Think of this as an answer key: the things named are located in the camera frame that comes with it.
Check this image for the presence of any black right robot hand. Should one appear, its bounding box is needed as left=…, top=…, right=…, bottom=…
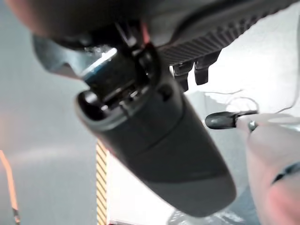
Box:
left=4, top=0, right=293, bottom=218

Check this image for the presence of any yellow black hazard tape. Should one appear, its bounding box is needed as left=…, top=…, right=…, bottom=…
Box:
left=96, top=140, right=108, bottom=225

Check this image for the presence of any pale held object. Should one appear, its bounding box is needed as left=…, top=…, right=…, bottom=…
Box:
left=235, top=112, right=300, bottom=225

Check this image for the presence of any thin white floor cable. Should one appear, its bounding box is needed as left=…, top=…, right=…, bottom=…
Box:
left=203, top=88, right=297, bottom=122

